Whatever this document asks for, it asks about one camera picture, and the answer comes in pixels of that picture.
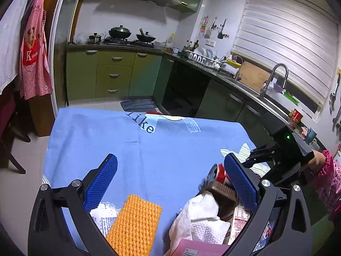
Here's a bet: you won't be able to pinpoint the blue printed tablecloth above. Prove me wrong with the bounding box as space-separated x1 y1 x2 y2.
43 108 269 256

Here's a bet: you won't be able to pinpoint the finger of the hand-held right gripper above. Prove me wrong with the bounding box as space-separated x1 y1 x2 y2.
244 155 276 170
250 143 279 158

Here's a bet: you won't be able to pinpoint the steel sink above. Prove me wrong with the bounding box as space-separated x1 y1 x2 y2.
229 79 291 118

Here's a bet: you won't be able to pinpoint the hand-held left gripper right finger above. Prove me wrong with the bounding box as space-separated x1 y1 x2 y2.
224 153 313 256

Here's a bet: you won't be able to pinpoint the small steel faucet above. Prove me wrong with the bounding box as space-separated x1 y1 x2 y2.
232 55 243 82

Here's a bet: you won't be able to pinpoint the brown cardboard box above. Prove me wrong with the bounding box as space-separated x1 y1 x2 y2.
198 180 239 222

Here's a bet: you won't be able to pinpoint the red soda can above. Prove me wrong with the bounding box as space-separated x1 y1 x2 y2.
205 163 235 187

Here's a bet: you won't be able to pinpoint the black wok with lid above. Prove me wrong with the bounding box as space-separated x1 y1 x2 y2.
109 25 132 39

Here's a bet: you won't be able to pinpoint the dark blue floor mat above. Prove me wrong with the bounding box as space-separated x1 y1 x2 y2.
120 98 157 112

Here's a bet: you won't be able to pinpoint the wooden cutting board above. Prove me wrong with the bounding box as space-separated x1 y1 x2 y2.
238 60 273 94

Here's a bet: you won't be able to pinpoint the black hanging spatula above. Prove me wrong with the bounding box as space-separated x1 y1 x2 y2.
217 19 227 40

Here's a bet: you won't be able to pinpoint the tall steel faucet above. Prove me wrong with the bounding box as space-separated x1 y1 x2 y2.
260 63 289 98

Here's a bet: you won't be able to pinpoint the white hanging cloth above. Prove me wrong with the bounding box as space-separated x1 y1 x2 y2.
0 0 35 94

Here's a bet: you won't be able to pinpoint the black gas stove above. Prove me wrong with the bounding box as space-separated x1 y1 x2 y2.
104 38 155 49

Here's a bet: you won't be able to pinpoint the black wok with wooden handle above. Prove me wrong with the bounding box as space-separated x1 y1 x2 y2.
136 28 157 43

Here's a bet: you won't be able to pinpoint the pink hanging kitchen tool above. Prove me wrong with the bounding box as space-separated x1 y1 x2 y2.
200 17 210 38

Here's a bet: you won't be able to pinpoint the person's right forearm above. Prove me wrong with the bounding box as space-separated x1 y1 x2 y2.
306 149 341 222

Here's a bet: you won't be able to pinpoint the pinkish purple cardboard box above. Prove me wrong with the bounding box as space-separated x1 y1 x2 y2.
170 239 230 256

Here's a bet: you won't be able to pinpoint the green base cabinets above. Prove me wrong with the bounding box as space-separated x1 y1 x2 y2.
65 48 328 152

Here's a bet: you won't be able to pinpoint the white window blind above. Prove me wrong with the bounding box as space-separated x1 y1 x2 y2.
230 0 339 107

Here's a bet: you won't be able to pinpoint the white paper towel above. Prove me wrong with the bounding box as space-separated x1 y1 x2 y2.
169 192 232 248

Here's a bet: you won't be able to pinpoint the black dishwasher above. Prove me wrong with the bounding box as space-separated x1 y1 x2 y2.
161 59 210 118

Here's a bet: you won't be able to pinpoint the red cup on counter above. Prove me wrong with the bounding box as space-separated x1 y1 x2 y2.
289 109 303 124

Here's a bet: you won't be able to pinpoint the yellow cooking oil bottle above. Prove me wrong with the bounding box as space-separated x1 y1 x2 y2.
165 33 176 49

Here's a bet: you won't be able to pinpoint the red checkered apron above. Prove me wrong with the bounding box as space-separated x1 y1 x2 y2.
19 0 54 100

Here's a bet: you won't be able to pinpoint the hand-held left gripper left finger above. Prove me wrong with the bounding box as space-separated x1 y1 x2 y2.
28 153 119 256

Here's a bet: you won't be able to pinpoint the green plastic tray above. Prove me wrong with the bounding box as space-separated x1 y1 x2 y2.
284 92 300 106

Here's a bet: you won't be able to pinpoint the dark wooden chair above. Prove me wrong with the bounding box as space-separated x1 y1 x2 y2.
0 85 31 174

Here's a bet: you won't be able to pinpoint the white dish rack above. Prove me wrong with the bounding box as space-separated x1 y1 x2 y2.
185 48 223 71

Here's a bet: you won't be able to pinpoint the orange knitted dishcloth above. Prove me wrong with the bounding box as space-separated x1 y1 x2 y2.
105 195 163 256

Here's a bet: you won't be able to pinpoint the red white printed carton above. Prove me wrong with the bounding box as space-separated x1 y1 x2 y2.
229 203 252 246

